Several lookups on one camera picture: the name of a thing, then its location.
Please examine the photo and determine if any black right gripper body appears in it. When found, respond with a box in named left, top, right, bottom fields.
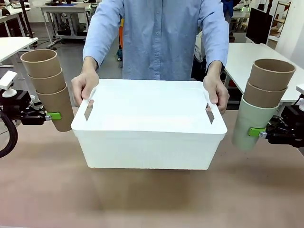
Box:
left=266, top=104, right=304, bottom=148

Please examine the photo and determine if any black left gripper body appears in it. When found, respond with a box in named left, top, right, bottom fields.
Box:
left=0, top=89, right=47, bottom=126

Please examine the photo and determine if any tall light green cup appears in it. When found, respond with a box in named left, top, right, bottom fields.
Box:
left=231, top=95, right=281, bottom=152

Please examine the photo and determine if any white plastic basket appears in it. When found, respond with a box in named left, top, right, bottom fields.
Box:
left=70, top=78, right=228, bottom=171

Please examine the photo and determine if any person's left forearm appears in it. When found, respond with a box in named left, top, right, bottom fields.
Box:
left=201, top=30, right=230, bottom=78

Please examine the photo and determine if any person's right forearm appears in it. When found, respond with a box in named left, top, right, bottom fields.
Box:
left=82, top=30, right=112, bottom=74

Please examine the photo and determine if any person's right hand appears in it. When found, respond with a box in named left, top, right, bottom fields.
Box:
left=71, top=70, right=100, bottom=107

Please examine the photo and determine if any person's left hand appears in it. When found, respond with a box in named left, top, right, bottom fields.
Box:
left=203, top=75, right=230, bottom=114

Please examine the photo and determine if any white table with round leg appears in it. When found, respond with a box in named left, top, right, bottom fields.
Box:
left=0, top=37, right=39, bottom=93

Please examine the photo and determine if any large white table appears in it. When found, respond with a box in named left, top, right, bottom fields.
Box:
left=224, top=42, right=304, bottom=105

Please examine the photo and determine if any thin black pole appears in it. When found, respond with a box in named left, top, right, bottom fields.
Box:
left=20, top=0, right=34, bottom=38

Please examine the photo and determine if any white desk with dark items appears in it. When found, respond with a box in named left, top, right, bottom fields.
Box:
left=0, top=6, right=31, bottom=38

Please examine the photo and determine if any wooden shelf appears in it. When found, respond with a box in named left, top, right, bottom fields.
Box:
left=267, top=1, right=292, bottom=46

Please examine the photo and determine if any black flat monitor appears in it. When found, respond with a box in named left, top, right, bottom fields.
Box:
left=246, top=7, right=273, bottom=45

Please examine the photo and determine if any person in dark blue jacket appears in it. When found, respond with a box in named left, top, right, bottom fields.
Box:
left=220, top=0, right=235, bottom=22

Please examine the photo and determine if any person in blue shirt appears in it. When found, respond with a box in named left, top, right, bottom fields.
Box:
left=82, top=0, right=230, bottom=81

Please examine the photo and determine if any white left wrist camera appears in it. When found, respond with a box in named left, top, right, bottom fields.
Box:
left=0, top=70, right=19, bottom=98

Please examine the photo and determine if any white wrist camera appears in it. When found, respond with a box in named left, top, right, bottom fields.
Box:
left=295, top=83, right=304, bottom=106
left=0, top=70, right=19, bottom=98

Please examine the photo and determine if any black corrugated cable hose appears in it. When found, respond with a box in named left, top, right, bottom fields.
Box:
left=0, top=111, right=19, bottom=159

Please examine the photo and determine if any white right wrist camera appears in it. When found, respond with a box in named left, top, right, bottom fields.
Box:
left=295, top=83, right=304, bottom=106

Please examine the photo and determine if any white frame workbench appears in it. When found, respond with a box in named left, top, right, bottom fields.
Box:
left=40, top=3, right=95, bottom=49

